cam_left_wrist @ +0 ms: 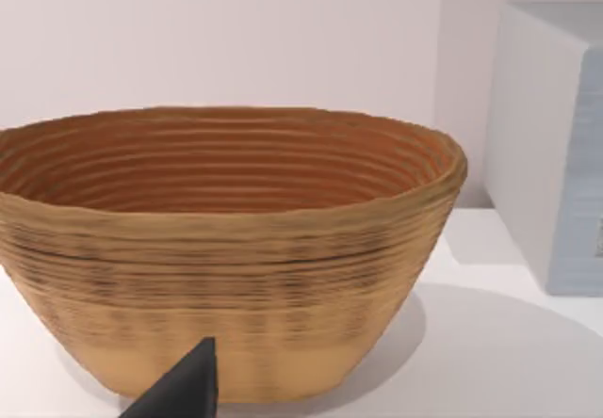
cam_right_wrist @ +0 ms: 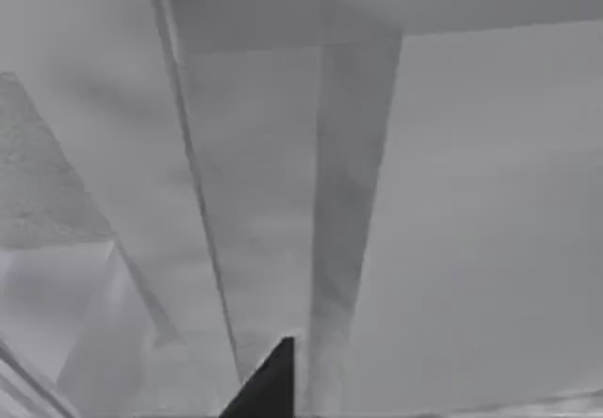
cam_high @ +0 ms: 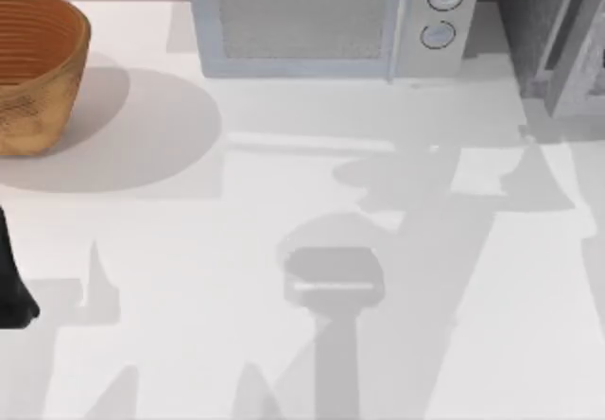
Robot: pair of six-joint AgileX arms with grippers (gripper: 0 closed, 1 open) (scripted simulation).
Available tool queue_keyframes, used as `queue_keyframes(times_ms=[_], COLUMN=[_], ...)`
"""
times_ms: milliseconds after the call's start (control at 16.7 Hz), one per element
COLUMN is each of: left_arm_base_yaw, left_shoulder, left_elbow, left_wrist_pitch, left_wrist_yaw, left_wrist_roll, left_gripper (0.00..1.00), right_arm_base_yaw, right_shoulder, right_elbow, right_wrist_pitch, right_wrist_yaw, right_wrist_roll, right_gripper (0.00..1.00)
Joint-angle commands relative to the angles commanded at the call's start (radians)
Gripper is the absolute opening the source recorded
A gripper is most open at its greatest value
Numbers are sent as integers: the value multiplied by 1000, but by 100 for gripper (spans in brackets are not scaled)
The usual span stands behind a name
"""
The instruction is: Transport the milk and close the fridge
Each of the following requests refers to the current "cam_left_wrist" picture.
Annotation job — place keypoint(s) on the brown woven basket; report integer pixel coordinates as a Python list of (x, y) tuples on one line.
[(245, 258)]

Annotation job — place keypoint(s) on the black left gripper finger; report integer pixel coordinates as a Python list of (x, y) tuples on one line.
[(190, 385)]

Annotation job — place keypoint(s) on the pale microwave oven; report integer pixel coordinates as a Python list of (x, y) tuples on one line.
[(542, 154)]

